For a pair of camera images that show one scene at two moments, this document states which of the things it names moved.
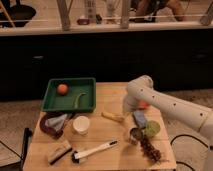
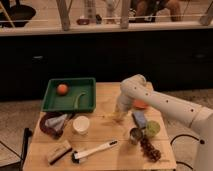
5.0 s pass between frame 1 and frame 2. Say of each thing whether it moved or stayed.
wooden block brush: stayed
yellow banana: moved
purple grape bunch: stayed
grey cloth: stayed
